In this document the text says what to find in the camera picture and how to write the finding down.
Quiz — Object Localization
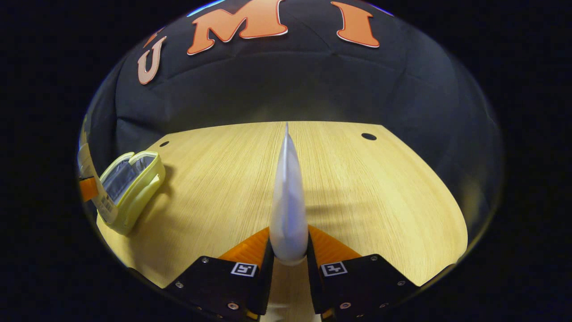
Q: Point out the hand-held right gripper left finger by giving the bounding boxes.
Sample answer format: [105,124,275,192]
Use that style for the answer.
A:
[163,226,274,322]

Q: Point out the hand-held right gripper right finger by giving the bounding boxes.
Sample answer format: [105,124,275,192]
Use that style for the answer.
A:
[307,225,421,322]

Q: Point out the white pump bottle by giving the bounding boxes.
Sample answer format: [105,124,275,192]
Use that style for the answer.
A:
[77,134,119,225]

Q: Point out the pale yellow suitcase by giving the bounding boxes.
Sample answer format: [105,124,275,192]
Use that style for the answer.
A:
[92,151,166,236]

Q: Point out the white skin care tube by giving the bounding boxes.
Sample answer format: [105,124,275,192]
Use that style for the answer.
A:
[269,122,310,265]

